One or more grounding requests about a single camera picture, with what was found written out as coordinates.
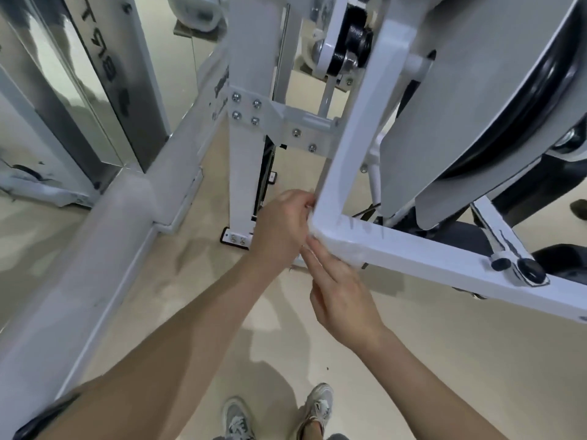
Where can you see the person's left hand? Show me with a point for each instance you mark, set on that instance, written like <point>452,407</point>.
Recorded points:
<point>279,229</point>

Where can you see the person's right hand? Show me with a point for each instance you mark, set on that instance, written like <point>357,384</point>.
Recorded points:
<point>348,311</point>

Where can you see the white cleaning wipe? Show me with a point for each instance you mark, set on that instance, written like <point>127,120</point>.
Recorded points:
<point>330,240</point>

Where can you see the black padded seat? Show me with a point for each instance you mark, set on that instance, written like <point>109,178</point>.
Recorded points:
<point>449,235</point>

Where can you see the black padded arm rest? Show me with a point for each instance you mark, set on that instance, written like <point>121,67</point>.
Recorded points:
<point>564,263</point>

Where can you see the white gym machine frame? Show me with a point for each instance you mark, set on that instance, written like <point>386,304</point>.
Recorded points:
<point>458,87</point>

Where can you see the person's right forearm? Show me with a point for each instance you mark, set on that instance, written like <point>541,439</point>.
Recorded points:
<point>426,394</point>

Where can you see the person's left forearm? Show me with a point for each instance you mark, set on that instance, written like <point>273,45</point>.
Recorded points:
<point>160,352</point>

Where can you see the person's right sneaker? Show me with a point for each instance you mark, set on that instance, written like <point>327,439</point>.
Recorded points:
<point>318,403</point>

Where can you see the person's sneaker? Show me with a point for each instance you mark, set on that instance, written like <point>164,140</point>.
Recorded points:
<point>237,421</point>
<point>318,403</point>

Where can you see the person's right leg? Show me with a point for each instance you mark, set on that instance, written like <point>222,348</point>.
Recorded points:
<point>313,430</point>

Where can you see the person's left sneaker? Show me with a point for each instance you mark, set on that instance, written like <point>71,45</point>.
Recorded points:
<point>237,421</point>

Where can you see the black weight stack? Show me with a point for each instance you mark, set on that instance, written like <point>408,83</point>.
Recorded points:
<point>266,178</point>

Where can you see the blue denim shorts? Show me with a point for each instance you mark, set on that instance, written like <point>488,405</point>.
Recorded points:
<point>337,437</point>

